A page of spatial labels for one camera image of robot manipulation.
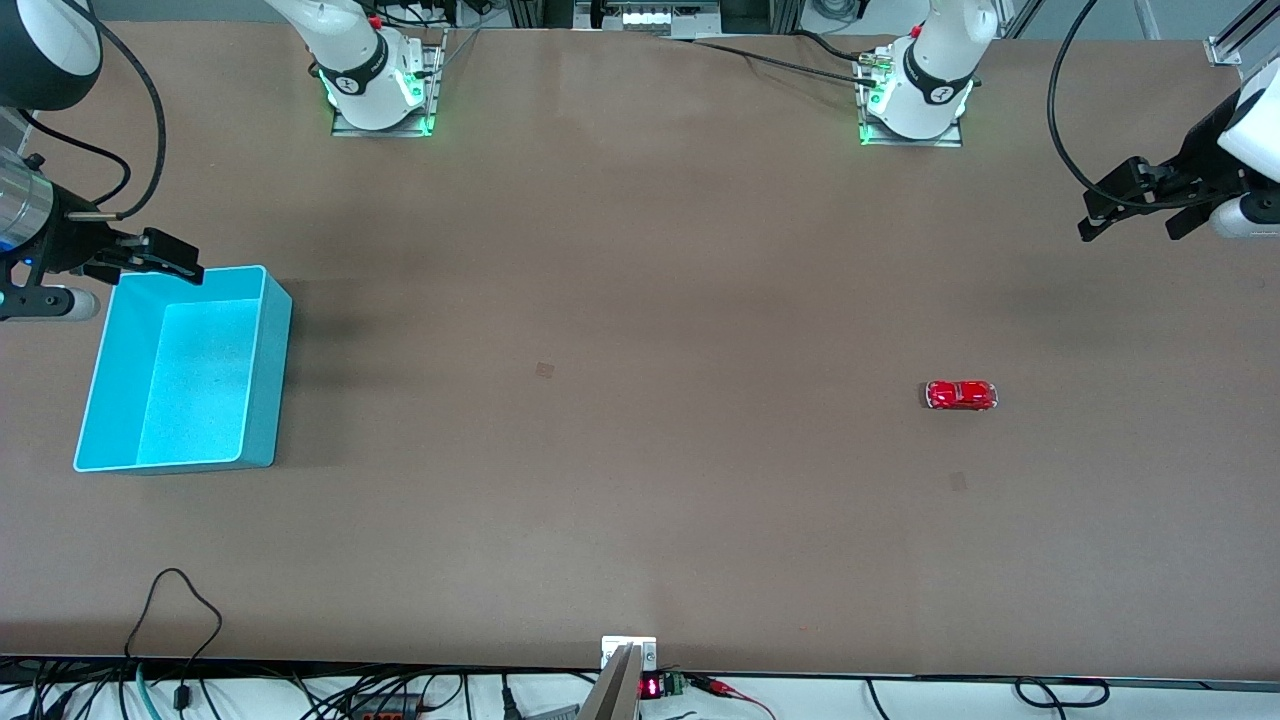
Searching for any blue plastic box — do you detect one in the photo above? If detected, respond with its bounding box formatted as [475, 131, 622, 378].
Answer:
[73, 264, 294, 475]

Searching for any black coiled cable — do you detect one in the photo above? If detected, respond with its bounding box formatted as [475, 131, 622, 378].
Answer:
[1015, 678, 1111, 709]

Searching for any thin black looped cable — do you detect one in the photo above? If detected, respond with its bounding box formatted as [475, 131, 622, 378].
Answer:
[124, 567, 224, 701]

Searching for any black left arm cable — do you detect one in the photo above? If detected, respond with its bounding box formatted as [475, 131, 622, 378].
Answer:
[1047, 0, 1216, 213]

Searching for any red clip lead wire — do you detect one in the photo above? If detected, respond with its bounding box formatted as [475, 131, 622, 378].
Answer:
[688, 675, 776, 720]

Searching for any long black table cable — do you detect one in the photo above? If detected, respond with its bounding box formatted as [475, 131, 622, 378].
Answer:
[665, 38, 881, 89]

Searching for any short black table cable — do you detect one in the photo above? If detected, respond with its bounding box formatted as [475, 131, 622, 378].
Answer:
[795, 28, 871, 63]

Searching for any aluminium frame profile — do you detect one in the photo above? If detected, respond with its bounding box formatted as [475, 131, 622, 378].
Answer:
[1205, 0, 1280, 69]

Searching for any red beetle toy car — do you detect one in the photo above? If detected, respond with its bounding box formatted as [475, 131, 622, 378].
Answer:
[925, 379, 1000, 412]

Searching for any grey aluminium bar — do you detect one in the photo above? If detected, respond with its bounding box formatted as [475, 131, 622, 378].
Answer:
[578, 645, 642, 720]

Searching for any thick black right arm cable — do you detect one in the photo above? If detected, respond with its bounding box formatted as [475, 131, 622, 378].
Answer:
[68, 0, 168, 221]

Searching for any white mounting bracket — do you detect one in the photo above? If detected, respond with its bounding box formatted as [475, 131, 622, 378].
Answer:
[601, 636, 658, 671]

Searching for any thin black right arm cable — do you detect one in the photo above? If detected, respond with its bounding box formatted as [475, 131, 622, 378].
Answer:
[20, 108, 133, 206]

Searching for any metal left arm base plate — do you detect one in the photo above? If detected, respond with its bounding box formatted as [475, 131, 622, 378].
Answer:
[858, 45, 966, 149]

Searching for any lit background equipment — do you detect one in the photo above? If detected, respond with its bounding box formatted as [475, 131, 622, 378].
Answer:
[575, 0, 723, 39]

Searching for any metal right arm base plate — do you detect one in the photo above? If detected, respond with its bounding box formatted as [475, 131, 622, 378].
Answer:
[330, 28, 448, 138]

